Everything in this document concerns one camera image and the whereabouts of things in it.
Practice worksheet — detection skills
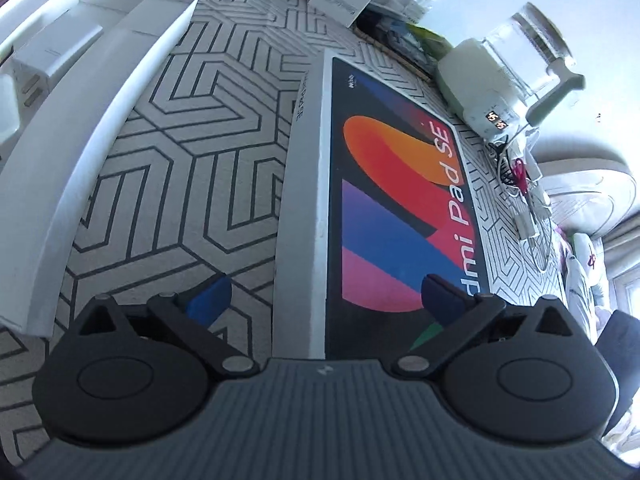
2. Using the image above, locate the Redmi Pad SE box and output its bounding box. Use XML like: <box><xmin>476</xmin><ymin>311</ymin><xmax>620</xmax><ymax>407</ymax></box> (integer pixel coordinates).
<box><xmin>272</xmin><ymin>51</ymin><xmax>489</xmax><ymax>361</ymax></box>

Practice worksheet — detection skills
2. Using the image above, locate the white bed headboard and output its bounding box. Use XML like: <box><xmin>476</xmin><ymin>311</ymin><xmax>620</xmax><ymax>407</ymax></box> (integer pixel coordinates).
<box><xmin>537</xmin><ymin>156</ymin><xmax>639</xmax><ymax>237</ymax></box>

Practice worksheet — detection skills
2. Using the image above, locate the white open box tray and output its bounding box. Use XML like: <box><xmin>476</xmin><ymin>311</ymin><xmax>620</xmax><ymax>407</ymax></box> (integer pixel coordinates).
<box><xmin>1</xmin><ymin>0</ymin><xmax>198</xmax><ymax>337</ymax></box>

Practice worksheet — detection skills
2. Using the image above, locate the white green electric kettle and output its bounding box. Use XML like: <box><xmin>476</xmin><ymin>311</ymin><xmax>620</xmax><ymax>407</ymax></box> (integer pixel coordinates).
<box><xmin>435</xmin><ymin>2</ymin><xmax>586</xmax><ymax>142</ymax></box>

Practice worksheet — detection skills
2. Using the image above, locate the white charger adapter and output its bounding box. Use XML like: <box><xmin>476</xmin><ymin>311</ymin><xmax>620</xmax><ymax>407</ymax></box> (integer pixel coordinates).
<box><xmin>11</xmin><ymin>14</ymin><xmax>103</xmax><ymax>107</ymax></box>

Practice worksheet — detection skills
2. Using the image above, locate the white charger cable bundle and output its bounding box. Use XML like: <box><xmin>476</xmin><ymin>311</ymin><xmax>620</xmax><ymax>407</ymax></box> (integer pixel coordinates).
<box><xmin>487</xmin><ymin>131</ymin><xmax>559</xmax><ymax>273</ymax></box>

